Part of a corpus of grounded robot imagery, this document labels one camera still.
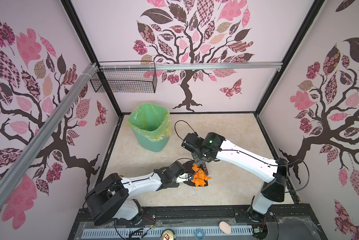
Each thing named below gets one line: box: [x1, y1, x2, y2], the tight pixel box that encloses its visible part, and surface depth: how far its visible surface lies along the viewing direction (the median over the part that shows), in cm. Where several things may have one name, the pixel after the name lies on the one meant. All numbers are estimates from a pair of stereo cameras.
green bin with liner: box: [127, 102, 172, 153], surface depth 90 cm
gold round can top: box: [160, 228, 175, 240], surface depth 61 cm
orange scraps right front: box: [191, 163, 211, 187], surface depth 86 cm
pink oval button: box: [219, 221, 232, 235], surface depth 71 cm
